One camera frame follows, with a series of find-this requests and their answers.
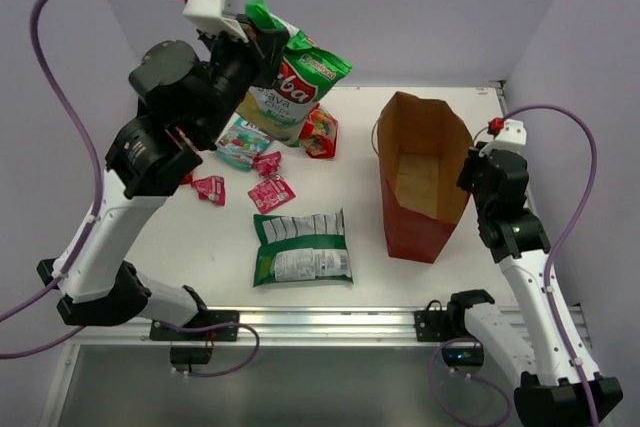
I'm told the green Chuba chips bag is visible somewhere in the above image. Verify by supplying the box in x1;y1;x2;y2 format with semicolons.
237;0;352;146

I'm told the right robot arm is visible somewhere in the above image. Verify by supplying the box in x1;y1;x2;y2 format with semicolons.
445;142;623;426

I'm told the red snack bag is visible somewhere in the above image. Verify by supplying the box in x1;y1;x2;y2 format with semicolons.
180;172;193;185

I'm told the small red candy packet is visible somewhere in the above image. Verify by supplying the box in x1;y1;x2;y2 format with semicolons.
252;151;282;178

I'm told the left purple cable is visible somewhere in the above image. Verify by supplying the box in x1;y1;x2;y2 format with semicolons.
0;0;261;378

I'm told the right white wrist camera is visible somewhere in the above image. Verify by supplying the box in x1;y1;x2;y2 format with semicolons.
479;117;527;157

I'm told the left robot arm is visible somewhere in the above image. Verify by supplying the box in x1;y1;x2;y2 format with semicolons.
37;16;290;340

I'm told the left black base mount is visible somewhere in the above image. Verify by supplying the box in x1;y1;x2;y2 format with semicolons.
149;309;240;371

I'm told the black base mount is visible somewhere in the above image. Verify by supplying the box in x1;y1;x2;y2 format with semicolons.
413;299;485;373
149;309;240;371

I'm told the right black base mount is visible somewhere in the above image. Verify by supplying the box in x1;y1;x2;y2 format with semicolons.
413;299;485;373

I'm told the aluminium rail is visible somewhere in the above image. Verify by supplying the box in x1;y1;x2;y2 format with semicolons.
67;307;427;347

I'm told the red gummy candy bag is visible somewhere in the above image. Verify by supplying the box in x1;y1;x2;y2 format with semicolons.
298;104;339;159

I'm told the green chips bag back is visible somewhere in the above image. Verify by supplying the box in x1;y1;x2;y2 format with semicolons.
253;210;353;287

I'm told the red paper bag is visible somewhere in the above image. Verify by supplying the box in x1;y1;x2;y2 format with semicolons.
372;92;472;264

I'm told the teal Fox's candy bag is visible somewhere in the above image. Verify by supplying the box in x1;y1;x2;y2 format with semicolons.
215;117;273;171

